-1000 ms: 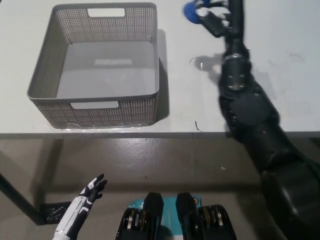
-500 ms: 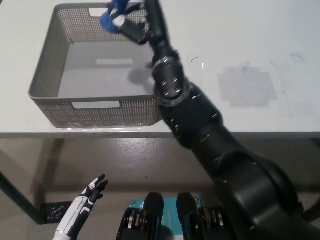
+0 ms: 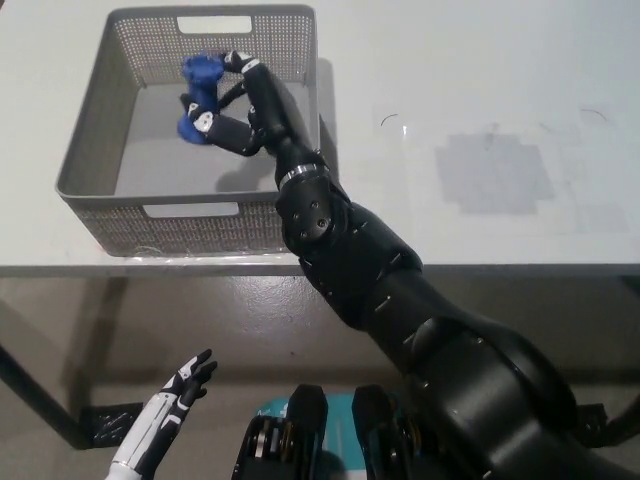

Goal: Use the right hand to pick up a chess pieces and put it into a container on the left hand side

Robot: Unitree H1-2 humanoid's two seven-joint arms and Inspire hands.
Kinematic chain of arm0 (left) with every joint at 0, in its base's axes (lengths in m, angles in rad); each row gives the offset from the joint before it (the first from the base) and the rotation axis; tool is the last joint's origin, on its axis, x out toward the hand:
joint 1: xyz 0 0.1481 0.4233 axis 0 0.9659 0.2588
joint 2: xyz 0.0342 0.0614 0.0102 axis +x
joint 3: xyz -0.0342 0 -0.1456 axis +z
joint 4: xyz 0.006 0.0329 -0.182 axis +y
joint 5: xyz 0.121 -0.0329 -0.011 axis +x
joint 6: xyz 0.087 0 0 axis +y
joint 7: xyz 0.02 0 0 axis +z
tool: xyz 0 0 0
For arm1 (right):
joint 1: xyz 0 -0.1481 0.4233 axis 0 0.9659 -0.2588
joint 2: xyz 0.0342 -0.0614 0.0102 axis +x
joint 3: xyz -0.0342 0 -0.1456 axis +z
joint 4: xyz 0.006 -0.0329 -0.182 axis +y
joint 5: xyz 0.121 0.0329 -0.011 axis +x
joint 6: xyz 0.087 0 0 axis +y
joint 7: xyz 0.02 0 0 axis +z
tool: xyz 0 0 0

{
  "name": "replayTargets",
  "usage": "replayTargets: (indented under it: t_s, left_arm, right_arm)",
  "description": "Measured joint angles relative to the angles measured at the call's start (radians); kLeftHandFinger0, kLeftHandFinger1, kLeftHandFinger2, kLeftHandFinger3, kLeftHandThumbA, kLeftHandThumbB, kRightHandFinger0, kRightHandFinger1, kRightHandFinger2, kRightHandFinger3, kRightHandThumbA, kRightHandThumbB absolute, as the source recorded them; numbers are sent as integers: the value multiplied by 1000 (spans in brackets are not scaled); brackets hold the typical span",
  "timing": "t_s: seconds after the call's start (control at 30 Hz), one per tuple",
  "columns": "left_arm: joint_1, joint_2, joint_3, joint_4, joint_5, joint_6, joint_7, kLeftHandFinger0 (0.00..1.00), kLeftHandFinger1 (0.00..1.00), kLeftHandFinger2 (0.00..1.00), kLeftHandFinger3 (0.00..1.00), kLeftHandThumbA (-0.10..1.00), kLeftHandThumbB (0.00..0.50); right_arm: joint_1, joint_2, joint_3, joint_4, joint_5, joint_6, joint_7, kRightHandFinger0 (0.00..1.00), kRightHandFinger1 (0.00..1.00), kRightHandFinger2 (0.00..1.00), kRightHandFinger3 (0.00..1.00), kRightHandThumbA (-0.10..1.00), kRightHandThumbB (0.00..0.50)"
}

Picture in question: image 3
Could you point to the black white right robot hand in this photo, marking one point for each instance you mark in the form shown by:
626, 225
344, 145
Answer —
270, 120

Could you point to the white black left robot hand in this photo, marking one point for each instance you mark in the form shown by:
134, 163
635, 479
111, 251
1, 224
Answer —
160, 420

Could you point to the blue chess rook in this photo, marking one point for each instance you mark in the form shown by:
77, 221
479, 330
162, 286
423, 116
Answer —
201, 80

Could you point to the black table foot plate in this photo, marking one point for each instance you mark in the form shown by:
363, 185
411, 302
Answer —
107, 422

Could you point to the black metal table leg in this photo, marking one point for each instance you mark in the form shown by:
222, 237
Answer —
622, 420
40, 395

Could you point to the grey perforated plastic basket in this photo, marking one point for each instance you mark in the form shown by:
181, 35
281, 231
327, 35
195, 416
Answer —
200, 225

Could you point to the black teal robot body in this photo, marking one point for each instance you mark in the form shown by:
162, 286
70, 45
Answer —
305, 430

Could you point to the grey tape patch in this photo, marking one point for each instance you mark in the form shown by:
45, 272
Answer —
492, 172

